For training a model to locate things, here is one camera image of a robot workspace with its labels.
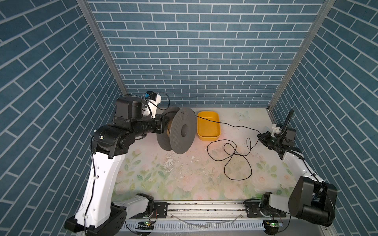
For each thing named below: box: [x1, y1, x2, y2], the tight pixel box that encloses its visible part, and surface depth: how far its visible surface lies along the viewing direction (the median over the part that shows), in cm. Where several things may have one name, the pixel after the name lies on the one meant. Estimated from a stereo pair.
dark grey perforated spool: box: [156, 106, 197, 155], surface depth 59 cm
